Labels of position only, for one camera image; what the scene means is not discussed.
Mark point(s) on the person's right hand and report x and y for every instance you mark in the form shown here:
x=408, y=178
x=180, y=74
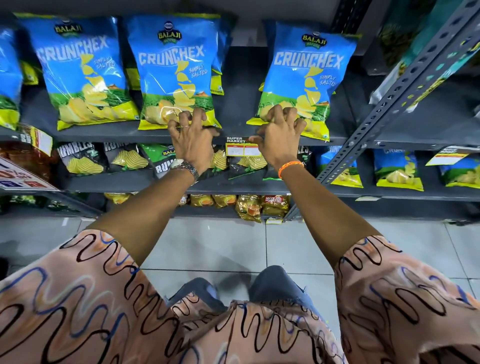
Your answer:
x=281, y=144

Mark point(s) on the person's left hand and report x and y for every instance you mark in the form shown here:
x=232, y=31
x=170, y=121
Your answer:
x=191, y=146

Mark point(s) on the person's right little finger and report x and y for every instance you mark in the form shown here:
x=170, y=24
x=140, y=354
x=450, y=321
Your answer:
x=301, y=125

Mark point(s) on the person's right middle finger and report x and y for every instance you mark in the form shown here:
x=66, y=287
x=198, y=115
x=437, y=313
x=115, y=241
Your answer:
x=275, y=115

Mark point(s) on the person's left thumb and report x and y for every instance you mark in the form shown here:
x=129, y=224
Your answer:
x=213, y=132

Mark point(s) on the person's left middle finger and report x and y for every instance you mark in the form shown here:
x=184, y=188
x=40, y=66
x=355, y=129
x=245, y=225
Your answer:
x=198, y=119

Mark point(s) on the person's left little finger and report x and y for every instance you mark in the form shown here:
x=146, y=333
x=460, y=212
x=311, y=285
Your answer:
x=173, y=129

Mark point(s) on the person's right thumb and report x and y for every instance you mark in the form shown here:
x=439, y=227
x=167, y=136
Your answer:
x=256, y=140

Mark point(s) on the blue potato chip bag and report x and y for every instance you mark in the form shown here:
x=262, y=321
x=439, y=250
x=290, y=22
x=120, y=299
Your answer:
x=168, y=75
x=300, y=82

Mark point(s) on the person's left forearm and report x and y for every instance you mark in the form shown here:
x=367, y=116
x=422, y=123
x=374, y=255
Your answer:
x=150, y=213

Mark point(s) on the person's right forearm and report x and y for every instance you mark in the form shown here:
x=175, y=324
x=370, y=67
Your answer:
x=322, y=217

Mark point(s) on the yellow white shelf label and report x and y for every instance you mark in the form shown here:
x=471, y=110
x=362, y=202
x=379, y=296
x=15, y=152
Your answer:
x=240, y=150
x=41, y=140
x=446, y=155

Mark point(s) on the black ridged chip bag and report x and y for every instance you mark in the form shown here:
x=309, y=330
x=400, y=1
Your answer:
x=270, y=175
x=123, y=157
x=78, y=155
x=219, y=161
x=247, y=165

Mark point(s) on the green ridged chip bag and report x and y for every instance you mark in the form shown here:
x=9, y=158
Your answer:
x=155, y=157

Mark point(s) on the silver wristwatch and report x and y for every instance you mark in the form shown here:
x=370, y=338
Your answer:
x=185, y=167

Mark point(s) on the orange wristband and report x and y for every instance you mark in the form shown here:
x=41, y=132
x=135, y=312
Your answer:
x=288, y=165

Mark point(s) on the dark grey metal shelf rack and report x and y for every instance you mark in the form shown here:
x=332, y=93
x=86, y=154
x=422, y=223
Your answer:
x=431, y=120
x=240, y=93

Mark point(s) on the row of golden snack packets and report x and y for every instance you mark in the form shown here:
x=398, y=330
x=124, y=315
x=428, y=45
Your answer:
x=247, y=206

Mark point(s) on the small blue chip bag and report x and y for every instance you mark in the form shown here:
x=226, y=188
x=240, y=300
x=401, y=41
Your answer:
x=345, y=176
x=461, y=174
x=397, y=172

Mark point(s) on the small white shelf label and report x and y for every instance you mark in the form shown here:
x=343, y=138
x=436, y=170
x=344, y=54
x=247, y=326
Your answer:
x=367, y=198
x=274, y=221

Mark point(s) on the grey slotted metal upright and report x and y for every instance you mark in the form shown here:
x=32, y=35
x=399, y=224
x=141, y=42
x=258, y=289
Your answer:
x=393, y=97

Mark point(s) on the row of blue chip packets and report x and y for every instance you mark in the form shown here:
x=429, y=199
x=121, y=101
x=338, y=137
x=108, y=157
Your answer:
x=75, y=67

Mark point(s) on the dark green yellow snack packet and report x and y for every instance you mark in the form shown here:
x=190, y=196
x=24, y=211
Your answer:
x=401, y=33

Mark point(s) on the row of dark green packets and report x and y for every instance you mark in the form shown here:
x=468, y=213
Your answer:
x=56, y=204

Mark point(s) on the blue jeans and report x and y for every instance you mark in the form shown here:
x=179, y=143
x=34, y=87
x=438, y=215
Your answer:
x=277, y=285

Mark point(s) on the teal dotted snack packet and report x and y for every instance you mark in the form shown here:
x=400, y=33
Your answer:
x=442, y=71

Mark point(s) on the orange-brown snack packet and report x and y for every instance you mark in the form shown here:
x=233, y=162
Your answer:
x=18, y=152

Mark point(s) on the white red blue sign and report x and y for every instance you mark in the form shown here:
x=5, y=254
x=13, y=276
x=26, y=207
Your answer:
x=18, y=178

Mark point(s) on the peach squiggle patterned shirt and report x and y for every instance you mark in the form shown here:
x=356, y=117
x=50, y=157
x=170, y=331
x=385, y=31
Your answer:
x=75, y=307

